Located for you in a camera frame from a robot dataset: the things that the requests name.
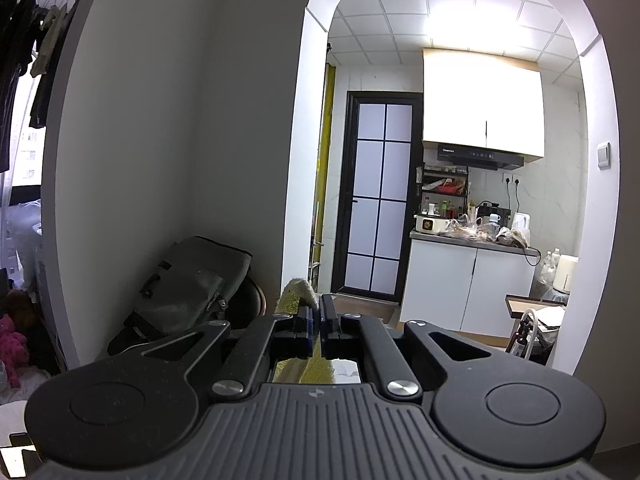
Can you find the white kitchen base cabinet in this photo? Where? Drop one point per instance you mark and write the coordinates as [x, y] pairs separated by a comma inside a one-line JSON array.
[[450, 285]]

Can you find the white mug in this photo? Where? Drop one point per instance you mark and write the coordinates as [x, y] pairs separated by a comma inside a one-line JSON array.
[[494, 219]]

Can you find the hanging dark clothes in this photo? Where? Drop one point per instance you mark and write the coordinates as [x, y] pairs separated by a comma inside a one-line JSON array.
[[20, 60]]

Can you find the clear plastic bags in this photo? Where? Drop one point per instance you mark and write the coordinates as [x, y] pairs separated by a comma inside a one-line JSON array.
[[482, 232]]

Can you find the yellow pipe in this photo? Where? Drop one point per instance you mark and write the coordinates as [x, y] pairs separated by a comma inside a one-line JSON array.
[[325, 170]]

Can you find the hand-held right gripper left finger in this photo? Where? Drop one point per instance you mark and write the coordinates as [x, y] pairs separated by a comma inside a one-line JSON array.
[[310, 324]]

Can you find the grey duffel bag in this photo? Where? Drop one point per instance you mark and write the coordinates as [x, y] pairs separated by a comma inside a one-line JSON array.
[[185, 280]]

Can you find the white wall socket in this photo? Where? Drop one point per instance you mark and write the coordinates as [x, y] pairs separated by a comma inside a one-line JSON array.
[[511, 179]]

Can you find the brown glass bottle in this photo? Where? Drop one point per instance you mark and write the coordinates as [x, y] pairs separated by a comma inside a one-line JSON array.
[[523, 335]]

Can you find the white electric kettle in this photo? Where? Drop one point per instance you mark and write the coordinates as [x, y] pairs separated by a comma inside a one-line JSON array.
[[522, 222]]

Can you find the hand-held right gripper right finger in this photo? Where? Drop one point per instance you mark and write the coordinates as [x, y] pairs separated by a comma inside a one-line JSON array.
[[324, 321]]

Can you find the grey wall switch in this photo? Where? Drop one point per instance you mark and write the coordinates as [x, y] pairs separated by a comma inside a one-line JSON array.
[[604, 155]]

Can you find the white wall cabinet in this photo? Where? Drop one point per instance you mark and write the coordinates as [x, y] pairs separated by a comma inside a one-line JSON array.
[[480, 105]]

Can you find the pink plush toy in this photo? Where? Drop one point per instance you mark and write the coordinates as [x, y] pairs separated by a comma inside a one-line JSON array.
[[12, 347]]

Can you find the white electric cooker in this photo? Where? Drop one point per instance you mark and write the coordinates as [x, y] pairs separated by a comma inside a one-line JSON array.
[[431, 225]]

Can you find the black kitchen shelf rack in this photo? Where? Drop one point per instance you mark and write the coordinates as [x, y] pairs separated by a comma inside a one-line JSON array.
[[444, 187]]

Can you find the black range hood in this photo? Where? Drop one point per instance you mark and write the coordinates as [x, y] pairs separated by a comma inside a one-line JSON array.
[[480, 154]]

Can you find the white plastic bag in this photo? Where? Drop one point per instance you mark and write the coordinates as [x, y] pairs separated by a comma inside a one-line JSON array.
[[22, 240]]

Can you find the clear plastic bottle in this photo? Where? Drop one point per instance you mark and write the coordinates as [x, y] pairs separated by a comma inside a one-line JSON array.
[[550, 262]]

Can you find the black framed glass door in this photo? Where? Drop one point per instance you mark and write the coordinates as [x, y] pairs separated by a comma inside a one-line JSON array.
[[372, 232]]

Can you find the yellow towel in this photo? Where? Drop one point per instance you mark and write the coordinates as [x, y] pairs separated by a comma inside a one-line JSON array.
[[294, 292]]

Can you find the dark round object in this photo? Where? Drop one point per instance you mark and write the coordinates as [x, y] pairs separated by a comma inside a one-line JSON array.
[[252, 301]]

